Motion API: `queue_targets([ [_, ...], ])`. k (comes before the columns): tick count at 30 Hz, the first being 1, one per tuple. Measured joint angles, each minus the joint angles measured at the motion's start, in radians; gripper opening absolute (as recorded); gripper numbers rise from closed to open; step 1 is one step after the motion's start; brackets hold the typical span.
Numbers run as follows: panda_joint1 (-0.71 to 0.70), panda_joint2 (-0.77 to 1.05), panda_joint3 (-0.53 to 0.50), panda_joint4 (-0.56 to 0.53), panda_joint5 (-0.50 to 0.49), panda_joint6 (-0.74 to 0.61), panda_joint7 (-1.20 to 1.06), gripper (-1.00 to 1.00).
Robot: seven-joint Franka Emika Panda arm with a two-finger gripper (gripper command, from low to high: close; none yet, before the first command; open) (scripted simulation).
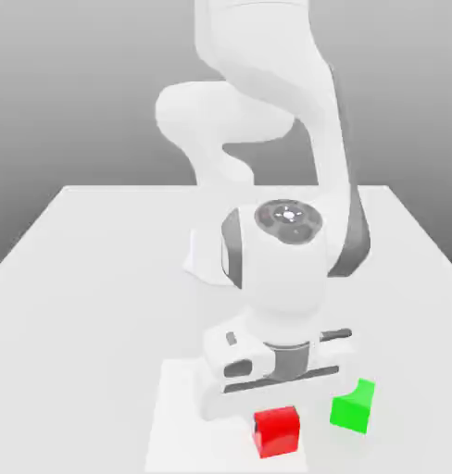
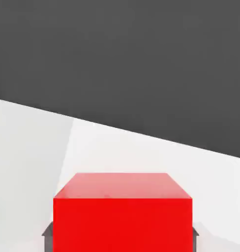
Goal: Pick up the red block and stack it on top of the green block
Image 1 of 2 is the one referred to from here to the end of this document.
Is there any small red cube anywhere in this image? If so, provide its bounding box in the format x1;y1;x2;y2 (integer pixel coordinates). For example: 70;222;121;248
251;405;301;460

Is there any small green cube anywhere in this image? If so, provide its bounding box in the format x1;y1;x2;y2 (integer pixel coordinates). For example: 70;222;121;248
329;378;376;435

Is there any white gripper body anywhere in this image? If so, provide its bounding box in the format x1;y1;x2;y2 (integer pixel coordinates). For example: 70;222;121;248
198;346;361;423

